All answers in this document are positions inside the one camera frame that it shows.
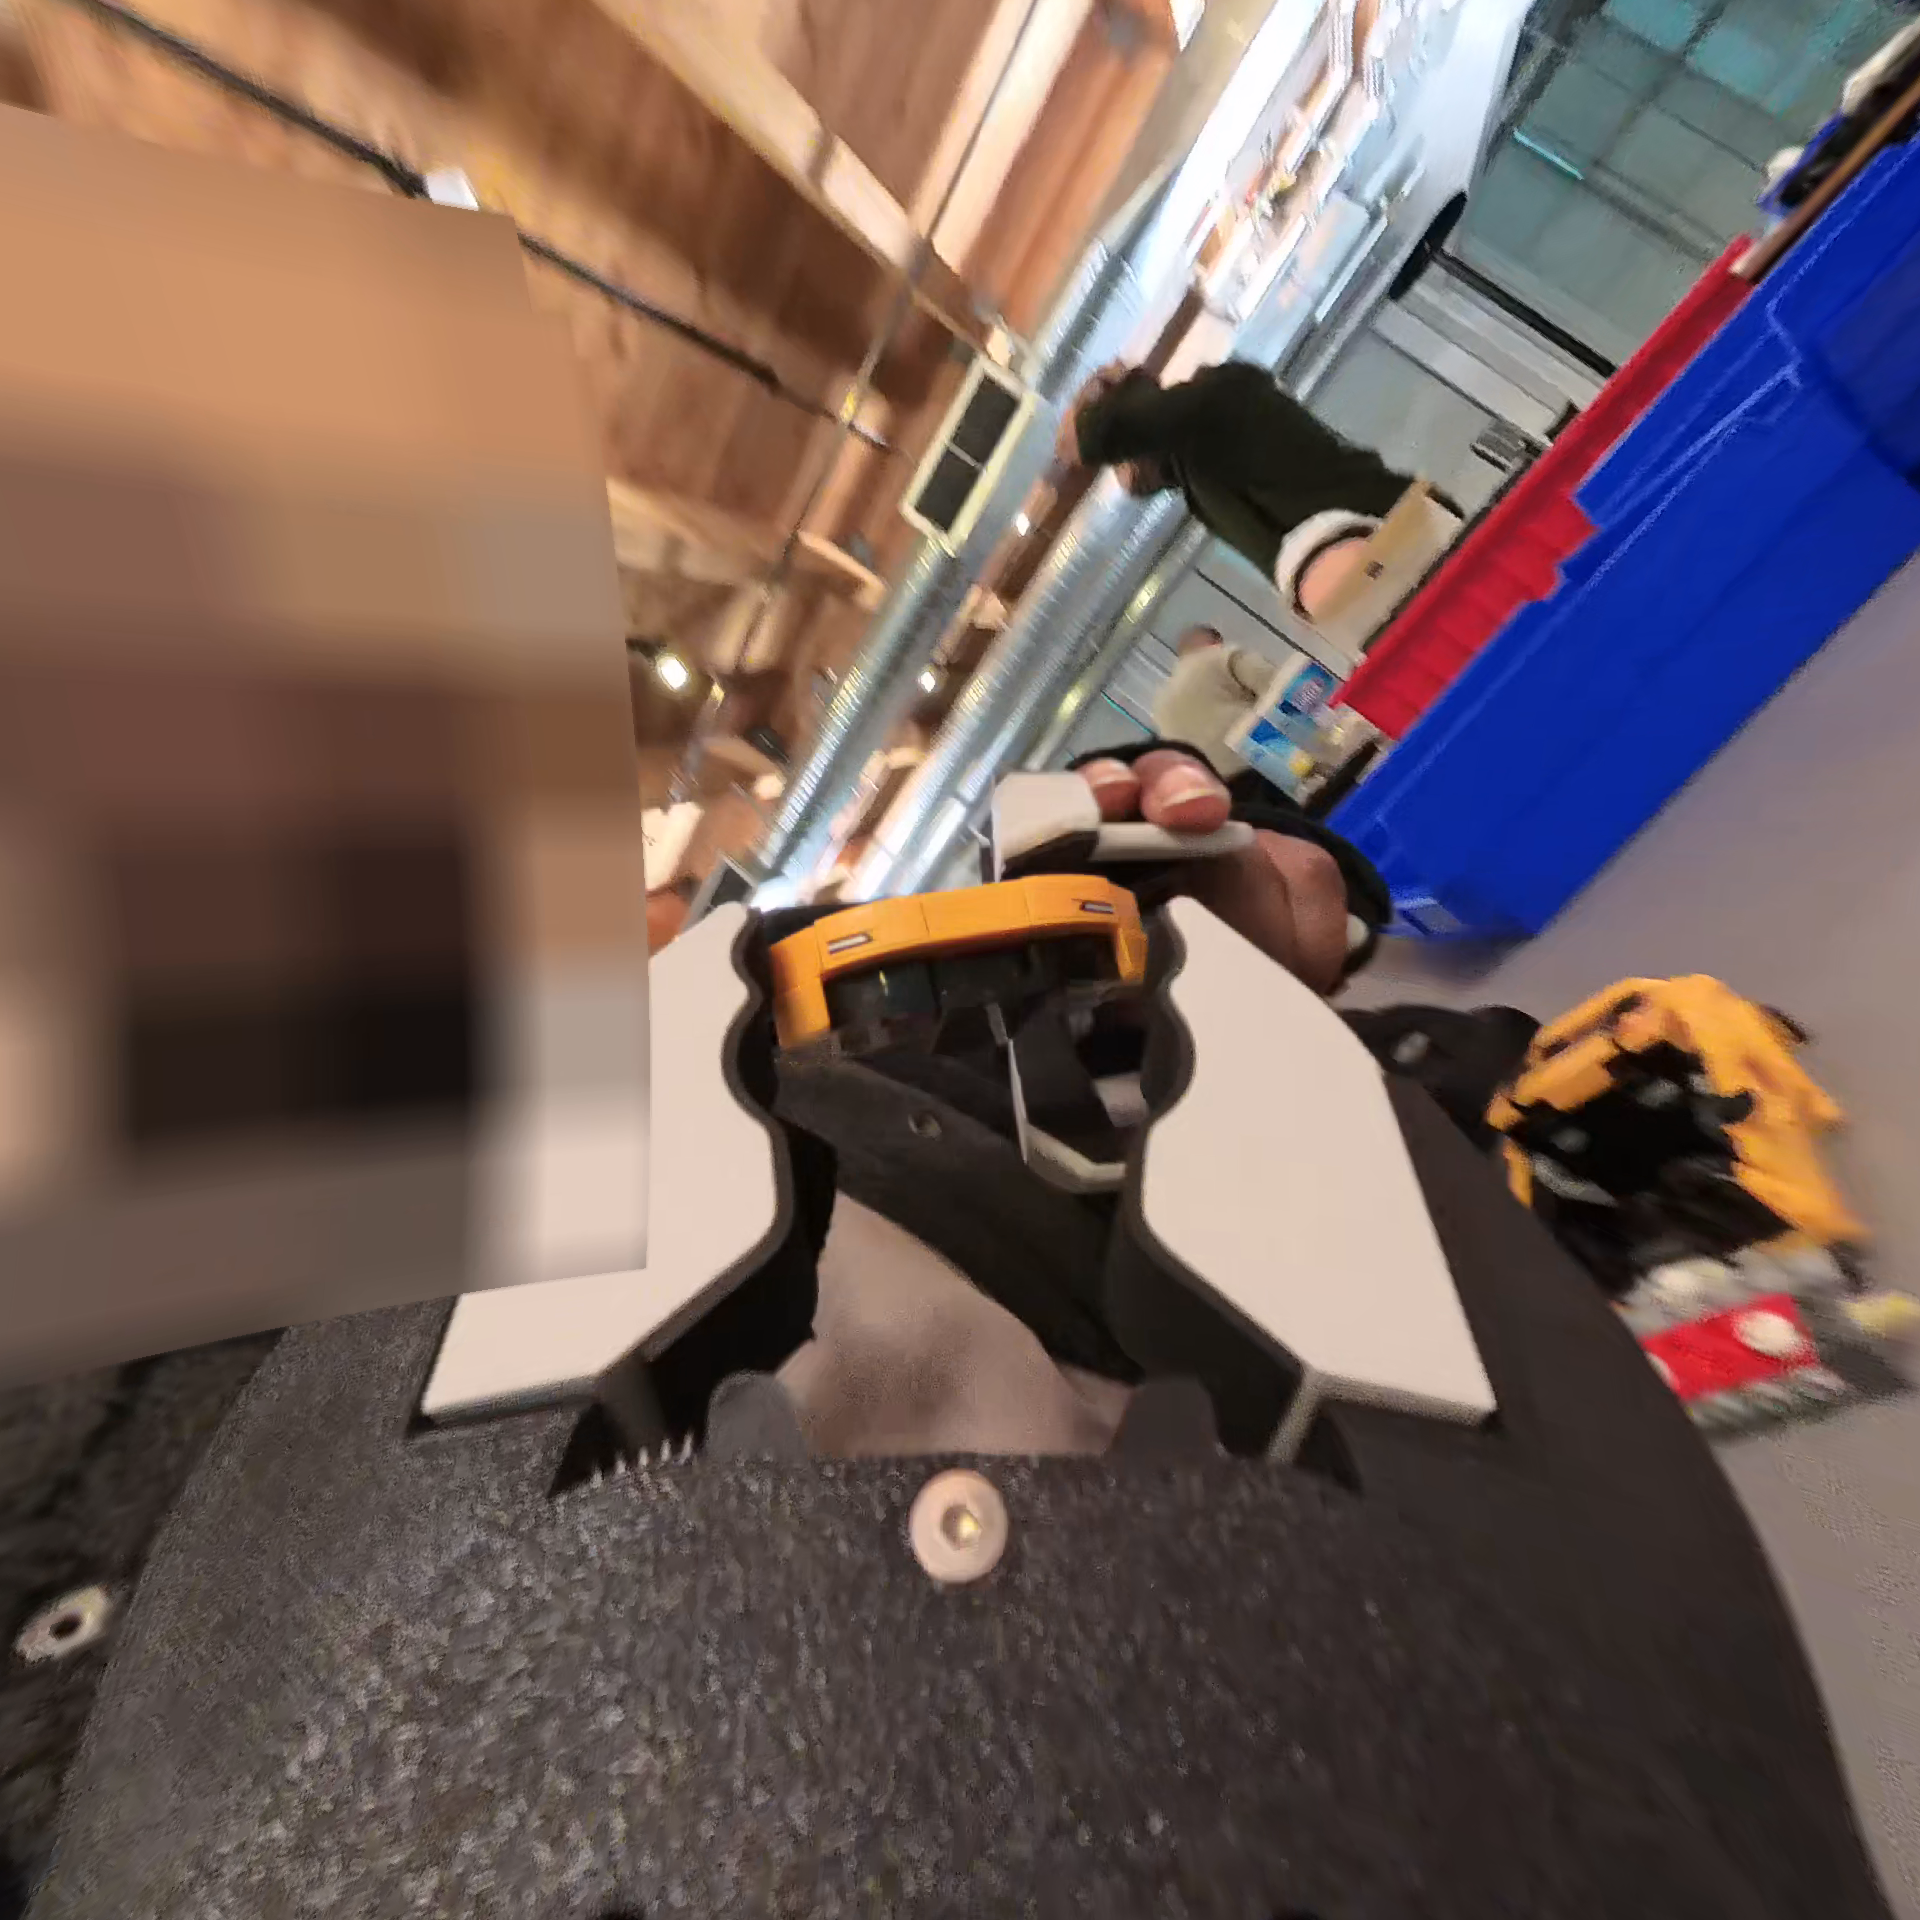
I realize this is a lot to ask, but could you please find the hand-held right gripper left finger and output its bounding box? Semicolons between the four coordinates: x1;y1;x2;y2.
417;903;821;1418

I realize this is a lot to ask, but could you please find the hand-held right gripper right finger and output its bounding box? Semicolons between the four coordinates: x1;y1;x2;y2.
1112;894;1500;1460

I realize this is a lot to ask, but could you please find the yellow lego bumper section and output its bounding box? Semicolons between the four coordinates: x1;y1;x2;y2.
759;880;1155;1057

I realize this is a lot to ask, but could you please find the yellow lego car body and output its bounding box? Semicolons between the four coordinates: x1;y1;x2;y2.
1482;975;1881;1425

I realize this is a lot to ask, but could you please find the person's left hand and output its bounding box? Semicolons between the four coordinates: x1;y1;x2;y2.
1080;745;1393;994

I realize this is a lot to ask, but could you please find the air vent grille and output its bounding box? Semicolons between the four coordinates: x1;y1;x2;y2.
900;357;1044;536

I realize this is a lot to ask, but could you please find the stack of red bins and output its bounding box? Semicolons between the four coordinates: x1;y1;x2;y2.
1335;230;1762;739

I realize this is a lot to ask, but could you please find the stack of blue bins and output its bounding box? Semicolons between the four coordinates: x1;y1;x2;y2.
1327;141;1920;939

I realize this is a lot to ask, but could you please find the dark fleece jacket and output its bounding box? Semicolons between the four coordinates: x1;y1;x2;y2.
0;1001;1538;1920

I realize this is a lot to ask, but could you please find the silver ventilation duct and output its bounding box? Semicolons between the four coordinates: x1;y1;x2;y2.
759;224;1210;887

